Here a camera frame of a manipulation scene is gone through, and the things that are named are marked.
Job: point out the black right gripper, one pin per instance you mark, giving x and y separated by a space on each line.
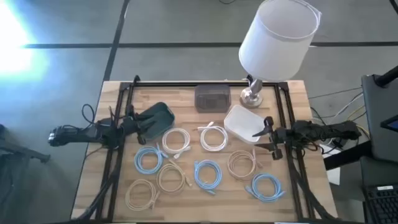
283 136

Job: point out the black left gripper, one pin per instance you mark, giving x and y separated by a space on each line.
130 126

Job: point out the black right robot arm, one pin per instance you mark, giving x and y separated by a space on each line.
326 130

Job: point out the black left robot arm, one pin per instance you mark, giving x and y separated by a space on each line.
77 135

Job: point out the dark green plastic bin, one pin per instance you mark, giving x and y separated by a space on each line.
164 124

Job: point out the white plastic bin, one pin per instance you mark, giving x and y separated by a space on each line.
242 123

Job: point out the clear grey plastic bin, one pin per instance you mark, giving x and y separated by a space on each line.
212 99

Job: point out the white paper sheet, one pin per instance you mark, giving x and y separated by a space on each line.
334 177

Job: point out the black side desk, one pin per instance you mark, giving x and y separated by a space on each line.
345 158

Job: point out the white shade silver table lamp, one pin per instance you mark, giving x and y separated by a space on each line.
276 46

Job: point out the black floor stand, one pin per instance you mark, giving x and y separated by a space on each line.
28 154

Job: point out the small blue lit screen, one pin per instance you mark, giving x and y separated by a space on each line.
392 124

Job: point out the black pole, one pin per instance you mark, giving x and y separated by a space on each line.
387 77

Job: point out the black computer keyboard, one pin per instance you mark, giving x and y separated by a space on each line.
382 208

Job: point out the black metal table frame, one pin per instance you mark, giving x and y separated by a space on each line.
174 84

